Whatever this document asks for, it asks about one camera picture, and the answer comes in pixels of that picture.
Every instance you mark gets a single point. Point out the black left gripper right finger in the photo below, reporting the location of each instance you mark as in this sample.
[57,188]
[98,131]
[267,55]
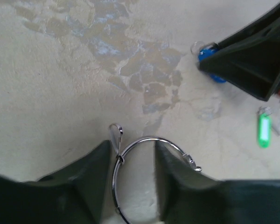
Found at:
[186,196]

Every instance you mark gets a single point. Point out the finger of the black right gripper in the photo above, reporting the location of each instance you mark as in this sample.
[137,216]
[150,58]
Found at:
[253,64]
[251,29]

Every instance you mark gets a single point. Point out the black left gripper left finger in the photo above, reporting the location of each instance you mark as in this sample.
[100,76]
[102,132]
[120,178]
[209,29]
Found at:
[74,194]

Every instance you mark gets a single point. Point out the blue-capped key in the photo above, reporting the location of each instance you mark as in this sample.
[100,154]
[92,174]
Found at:
[204,53]

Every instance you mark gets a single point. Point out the green-capped key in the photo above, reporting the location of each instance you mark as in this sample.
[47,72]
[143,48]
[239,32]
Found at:
[265,127]

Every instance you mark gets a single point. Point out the metal keyring with carabiner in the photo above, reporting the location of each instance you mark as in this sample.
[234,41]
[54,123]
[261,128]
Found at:
[133,176]

